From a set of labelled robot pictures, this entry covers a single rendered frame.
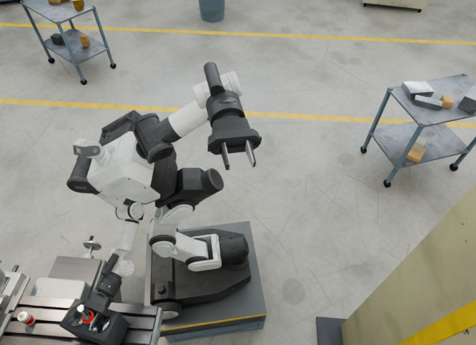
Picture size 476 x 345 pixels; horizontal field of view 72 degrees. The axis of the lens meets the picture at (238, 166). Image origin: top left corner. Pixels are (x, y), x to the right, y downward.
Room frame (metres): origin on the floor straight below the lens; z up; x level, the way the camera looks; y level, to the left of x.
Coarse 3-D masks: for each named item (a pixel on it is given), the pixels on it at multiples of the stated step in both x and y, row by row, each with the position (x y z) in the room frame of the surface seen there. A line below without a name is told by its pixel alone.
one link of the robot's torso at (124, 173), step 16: (112, 128) 0.99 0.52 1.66; (128, 128) 0.92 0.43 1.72; (112, 144) 0.89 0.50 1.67; (128, 144) 0.84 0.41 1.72; (112, 160) 0.80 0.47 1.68; (128, 160) 0.77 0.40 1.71; (144, 160) 0.80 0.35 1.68; (160, 160) 0.86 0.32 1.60; (96, 176) 0.77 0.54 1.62; (112, 176) 0.75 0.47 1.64; (128, 176) 0.73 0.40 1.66; (144, 176) 0.75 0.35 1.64; (160, 176) 0.80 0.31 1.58; (176, 176) 0.89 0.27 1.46; (112, 192) 0.74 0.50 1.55; (128, 192) 0.74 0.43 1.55; (144, 192) 0.76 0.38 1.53; (160, 192) 0.77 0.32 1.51
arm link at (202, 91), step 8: (208, 64) 0.72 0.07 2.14; (208, 72) 0.69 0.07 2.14; (216, 72) 0.69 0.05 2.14; (208, 80) 0.67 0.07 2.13; (216, 80) 0.66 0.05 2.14; (224, 80) 0.70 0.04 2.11; (200, 88) 0.69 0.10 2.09; (208, 88) 0.68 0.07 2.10; (216, 88) 0.64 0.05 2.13; (224, 88) 0.66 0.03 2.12; (200, 96) 0.67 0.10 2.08; (208, 96) 0.67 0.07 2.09; (216, 96) 0.63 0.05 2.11; (232, 96) 0.64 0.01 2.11; (200, 104) 0.67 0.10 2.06; (208, 104) 0.63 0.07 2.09
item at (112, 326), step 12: (72, 312) 0.40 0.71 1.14; (60, 324) 0.36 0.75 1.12; (72, 324) 0.35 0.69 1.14; (84, 324) 0.36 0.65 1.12; (96, 324) 0.36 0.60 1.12; (108, 324) 0.36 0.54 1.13; (120, 324) 0.38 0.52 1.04; (84, 336) 0.33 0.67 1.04; (96, 336) 0.31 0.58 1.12; (108, 336) 0.31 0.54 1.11; (120, 336) 0.34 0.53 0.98
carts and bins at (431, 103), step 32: (32, 0) 4.02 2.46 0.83; (64, 0) 4.00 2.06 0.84; (224, 0) 5.22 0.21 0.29; (64, 32) 4.24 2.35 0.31; (384, 96) 2.34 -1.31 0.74; (416, 96) 2.17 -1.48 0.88; (448, 96) 2.15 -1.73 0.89; (384, 128) 2.37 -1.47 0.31; (416, 128) 1.90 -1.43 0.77; (448, 128) 2.37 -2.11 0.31; (416, 160) 1.93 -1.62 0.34
